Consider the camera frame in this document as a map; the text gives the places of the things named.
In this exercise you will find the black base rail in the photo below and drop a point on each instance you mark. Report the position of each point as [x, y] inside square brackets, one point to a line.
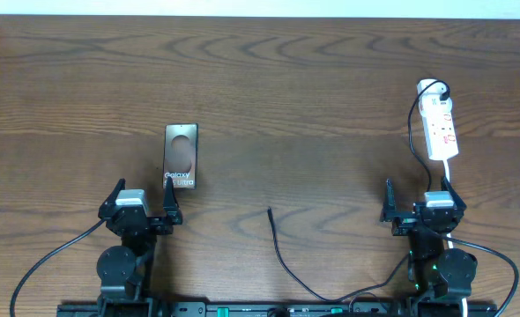
[201, 309]

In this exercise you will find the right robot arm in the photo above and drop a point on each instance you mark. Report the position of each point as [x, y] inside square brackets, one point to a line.
[443, 276]

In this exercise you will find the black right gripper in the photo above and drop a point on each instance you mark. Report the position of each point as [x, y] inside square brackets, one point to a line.
[404, 221]

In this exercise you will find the white power strip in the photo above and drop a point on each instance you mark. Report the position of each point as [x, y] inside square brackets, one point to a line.
[435, 105]

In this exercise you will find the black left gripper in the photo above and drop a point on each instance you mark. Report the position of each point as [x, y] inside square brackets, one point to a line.
[172, 212]

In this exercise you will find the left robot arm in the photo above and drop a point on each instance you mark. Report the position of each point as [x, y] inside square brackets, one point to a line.
[125, 270]

